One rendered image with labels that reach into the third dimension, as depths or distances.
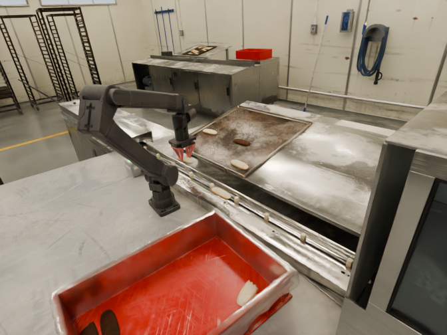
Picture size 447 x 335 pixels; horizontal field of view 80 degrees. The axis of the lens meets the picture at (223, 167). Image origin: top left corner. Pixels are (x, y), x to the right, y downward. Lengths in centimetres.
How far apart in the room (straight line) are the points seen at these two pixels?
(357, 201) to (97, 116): 80
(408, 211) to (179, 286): 58
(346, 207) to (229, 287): 44
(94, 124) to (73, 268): 45
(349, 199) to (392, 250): 54
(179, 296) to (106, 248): 32
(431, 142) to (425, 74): 403
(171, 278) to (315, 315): 38
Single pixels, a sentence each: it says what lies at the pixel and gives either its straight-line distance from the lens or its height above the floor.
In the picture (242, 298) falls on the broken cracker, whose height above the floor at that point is 83.
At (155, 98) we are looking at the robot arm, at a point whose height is 123.
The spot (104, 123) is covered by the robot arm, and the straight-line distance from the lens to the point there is 73.
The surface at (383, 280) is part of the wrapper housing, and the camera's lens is 48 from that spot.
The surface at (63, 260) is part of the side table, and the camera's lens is 100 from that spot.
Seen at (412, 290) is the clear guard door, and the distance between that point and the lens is 48.
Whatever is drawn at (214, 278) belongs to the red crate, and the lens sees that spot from 79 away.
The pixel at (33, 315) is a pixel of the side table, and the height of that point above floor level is 82.
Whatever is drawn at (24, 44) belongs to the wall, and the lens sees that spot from 799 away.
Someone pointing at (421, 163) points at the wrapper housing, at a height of 129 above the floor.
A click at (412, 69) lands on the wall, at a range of 444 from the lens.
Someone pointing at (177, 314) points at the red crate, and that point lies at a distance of 74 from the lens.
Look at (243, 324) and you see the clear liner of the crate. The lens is 63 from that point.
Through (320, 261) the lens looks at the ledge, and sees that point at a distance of 80.
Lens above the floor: 144
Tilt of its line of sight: 29 degrees down
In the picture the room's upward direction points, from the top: 4 degrees counter-clockwise
